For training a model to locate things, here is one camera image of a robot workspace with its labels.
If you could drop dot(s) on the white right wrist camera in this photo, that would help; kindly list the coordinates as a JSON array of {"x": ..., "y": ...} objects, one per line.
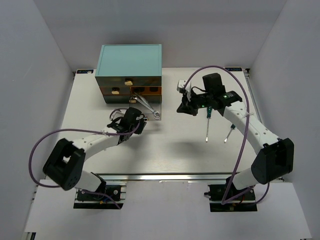
[{"x": 184, "y": 87}]

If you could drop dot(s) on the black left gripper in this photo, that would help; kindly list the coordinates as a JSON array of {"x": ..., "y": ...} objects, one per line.
[{"x": 140, "y": 127}]

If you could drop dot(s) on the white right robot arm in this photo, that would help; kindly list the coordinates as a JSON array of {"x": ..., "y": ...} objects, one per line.
[{"x": 274, "y": 156}]

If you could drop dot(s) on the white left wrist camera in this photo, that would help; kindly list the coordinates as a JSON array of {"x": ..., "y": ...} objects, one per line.
[{"x": 116, "y": 114}]

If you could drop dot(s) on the teal drawer cabinet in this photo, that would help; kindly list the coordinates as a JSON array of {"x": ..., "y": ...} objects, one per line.
[{"x": 132, "y": 60}]

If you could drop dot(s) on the green handled long screwdriver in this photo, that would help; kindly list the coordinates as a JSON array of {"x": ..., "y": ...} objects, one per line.
[{"x": 208, "y": 117}]

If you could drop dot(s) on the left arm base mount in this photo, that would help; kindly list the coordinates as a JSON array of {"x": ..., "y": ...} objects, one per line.
[{"x": 111, "y": 197}]

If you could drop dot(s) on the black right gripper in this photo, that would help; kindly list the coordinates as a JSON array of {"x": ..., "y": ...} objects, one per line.
[{"x": 186, "y": 107}]

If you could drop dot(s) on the green handled short screwdriver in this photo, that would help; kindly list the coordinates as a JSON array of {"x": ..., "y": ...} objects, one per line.
[{"x": 232, "y": 127}]

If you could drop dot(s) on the small combination wrench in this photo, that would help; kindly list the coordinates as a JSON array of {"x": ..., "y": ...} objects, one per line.
[{"x": 142, "y": 101}]

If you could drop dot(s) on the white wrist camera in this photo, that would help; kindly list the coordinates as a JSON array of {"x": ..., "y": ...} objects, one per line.
[
  {"x": 116, "y": 114},
  {"x": 184, "y": 87}
]

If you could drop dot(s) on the large ratchet combination wrench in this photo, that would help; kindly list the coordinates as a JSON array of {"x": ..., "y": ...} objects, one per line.
[{"x": 156, "y": 114}]

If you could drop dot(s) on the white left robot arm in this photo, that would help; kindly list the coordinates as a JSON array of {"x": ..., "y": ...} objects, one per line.
[{"x": 66, "y": 161}]

